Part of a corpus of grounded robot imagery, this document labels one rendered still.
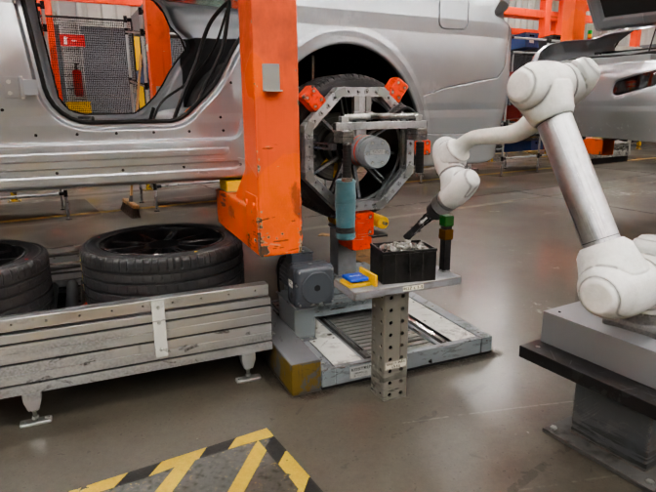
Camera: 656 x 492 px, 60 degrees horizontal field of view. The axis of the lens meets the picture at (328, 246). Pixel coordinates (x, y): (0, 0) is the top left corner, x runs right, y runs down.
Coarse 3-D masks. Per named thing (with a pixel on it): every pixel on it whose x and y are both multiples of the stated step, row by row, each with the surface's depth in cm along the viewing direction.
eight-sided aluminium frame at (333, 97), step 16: (336, 96) 239; (352, 96) 242; (384, 96) 248; (320, 112) 243; (400, 112) 254; (304, 128) 237; (304, 144) 239; (400, 144) 263; (304, 160) 241; (400, 160) 265; (304, 176) 243; (400, 176) 261; (320, 192) 246; (384, 192) 261; (368, 208) 258
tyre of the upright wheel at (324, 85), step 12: (312, 84) 250; (324, 84) 245; (336, 84) 247; (348, 84) 249; (360, 84) 251; (372, 84) 254; (384, 84) 257; (324, 96) 246; (300, 108) 243; (300, 120) 244; (300, 168) 249; (312, 192) 254; (396, 192) 272; (312, 204) 255; (324, 204) 257
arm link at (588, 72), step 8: (568, 64) 166; (576, 64) 166; (584, 64) 165; (592, 64) 165; (576, 72) 164; (584, 72) 165; (592, 72) 165; (584, 80) 166; (592, 80) 166; (576, 88) 164; (584, 88) 166; (592, 88) 168; (576, 96) 166; (584, 96) 171; (576, 104) 174
